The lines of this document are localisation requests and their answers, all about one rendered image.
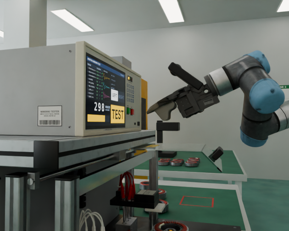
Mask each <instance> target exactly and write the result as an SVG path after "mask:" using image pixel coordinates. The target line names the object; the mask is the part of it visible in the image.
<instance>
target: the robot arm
mask: <svg viewBox="0 0 289 231"><path fill-rule="evenodd" d="M168 69H169V71H170V73H171V74H172V75H173V76H177V77H178V78H180V79H181V80H183V81H184V82H186V83H187V84H188V85H187V86H185V87H183V88H180V89H178V90H176V91H175V92H173V93H172V94H170V95H168V96H166V97H164V98H163V99H161V100H159V101H158V102H156V103H155V104H153V105H152V106H151V107H150V108H149V109H148V110H147V112H146V113H147V114H150V113H152V112H156V114H157V115H158V116H159V117H160V118H161V119H162V120H163V121H168V120H170V119H171V111H172V110H174V109H176V107H177V105H178V107H177V108H178V110H179V112H180V113H181V115H182V117H183V118H189V117H191V116H193V115H196V114H197V113H201V112H203V111H204V109H206V108H208V107H210V106H212V105H214V104H217V103H219V102H220V101H219V99H218V95H219V96H223V95H225V94H227V93H229V92H231V91H233V90H235V89H238V88H241V90H242V91H243V93H244V103H243V112H242V120H241V126H240V138H241V140H242V142H243V143H244V144H246V145H248V146H250V147H260V146H263V145H264V144H265V143H266V141H267V140H268V136H269V135H271V134H274V133H277V132H280V131H282V130H285V129H288V128H289V100H288V101H285V102H284V100H285V95H284V92H283V91H282V89H281V88H280V86H279V84H278V83H277V82H276V81H274V80H273V79H272V78H271V77H270V76H269V75H268V73H269V72H270V65H269V62H268V60H267V58H266V57H265V55H264V54H263V53H262V52H261V51H259V50H255V51H253V52H251V53H249V54H245V55H243V56H242V57H240V58H238V59H236V60H234V61H232V62H230V63H228V64H227V65H225V66H223V67H220V68H218V69H216V70H214V71H212V72H210V73H209V76H208V75H206V76H204V79H205V81H206V84H205V85H204V84H203V83H202V82H201V81H199V80H198V79H197V78H195V77H194V76H192V75H191V74H189V73H188V72H186V71H185V70H184V69H182V67H181V66H180V65H179V64H175V63H174V62H172V63H171V64H170V65H169V67H168ZM205 90H208V92H207V93H205V92H204V91H205ZM202 110H203V111H202Z"/></svg>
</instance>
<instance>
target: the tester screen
mask: <svg viewBox="0 0 289 231"><path fill-rule="evenodd" d="M111 89H114V90H116V91H119V92H123V93H125V75H124V74H122V73H120V72H118V71H116V70H114V69H112V68H110V67H108V66H106V65H104V64H102V63H100V62H98V61H96V60H94V59H92V58H90V57H88V56H87V92H86V126H111V125H124V123H111V105H118V106H123V107H124V103H123V102H118V101H114V100H111ZM94 101H96V102H101V103H105V112H94ZM88 114H89V115H104V116H109V122H99V121H88Z"/></svg>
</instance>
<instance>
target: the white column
mask: <svg viewBox="0 0 289 231"><path fill-rule="evenodd" d="M46 45H47V0H4V35H3V49H4V50H8V49H18V48H29V47H39V46H46Z"/></svg>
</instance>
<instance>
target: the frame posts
mask: <svg viewBox="0 0 289 231"><path fill-rule="evenodd" d="M133 156H134V153H132V152H129V153H126V158H125V159H128V158H130V157H133ZM5 177H6V196H5V231H30V189H28V183H27V180H28V173H27V172H15V173H11V174H7V175H5ZM79 178H80V176H76V175H62V176H60V177H57V178H55V231H79ZM149 190H154V191H158V151H154V157H153V158H151V159H149ZM133 216H134V207H130V217H133ZM153 219H154V220H157V219H158V212H153Z"/></svg>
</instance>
